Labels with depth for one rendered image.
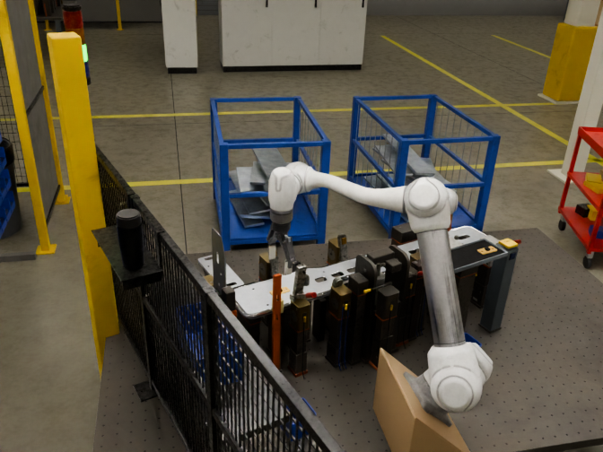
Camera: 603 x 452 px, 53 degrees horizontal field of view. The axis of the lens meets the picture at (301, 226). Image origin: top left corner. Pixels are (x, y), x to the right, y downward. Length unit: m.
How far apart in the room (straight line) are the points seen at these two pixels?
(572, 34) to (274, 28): 4.49
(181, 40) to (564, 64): 5.79
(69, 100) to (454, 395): 1.67
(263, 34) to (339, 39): 1.30
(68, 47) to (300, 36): 8.26
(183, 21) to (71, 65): 7.80
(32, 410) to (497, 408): 2.38
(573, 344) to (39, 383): 2.82
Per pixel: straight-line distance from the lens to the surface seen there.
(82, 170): 2.48
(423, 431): 2.11
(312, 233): 4.69
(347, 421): 2.42
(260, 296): 2.51
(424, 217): 1.97
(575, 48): 9.79
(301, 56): 10.49
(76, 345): 4.02
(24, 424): 3.60
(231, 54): 10.29
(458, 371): 1.96
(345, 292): 2.43
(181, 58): 10.22
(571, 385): 2.84
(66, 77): 2.37
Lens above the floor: 2.42
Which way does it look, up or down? 28 degrees down
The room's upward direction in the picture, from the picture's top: 2 degrees clockwise
